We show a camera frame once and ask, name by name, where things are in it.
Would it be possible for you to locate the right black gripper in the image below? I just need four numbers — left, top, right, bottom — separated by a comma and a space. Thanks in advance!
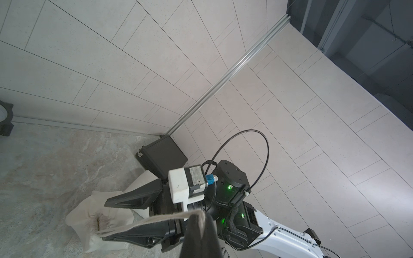
102, 179, 187, 253

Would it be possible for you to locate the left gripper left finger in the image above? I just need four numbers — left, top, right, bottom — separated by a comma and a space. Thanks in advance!
180, 213, 207, 258

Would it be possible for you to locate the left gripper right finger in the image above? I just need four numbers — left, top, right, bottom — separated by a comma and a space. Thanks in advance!
203, 215, 223, 258

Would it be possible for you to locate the cream cloth soil bag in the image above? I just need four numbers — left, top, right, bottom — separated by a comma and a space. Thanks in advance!
65, 191, 149, 253

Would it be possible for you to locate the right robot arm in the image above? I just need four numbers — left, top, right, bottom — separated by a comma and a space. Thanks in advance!
97, 135, 326, 258

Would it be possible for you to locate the black hard case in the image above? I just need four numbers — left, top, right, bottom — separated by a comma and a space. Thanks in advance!
135, 135, 188, 180

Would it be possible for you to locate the black round clock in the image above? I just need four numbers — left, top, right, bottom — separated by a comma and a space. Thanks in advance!
0, 101, 14, 137

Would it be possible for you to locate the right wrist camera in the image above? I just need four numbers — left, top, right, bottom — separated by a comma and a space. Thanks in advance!
168, 165, 218, 212

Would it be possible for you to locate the right corner aluminium post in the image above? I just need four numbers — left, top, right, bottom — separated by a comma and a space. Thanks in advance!
165, 14, 291, 135

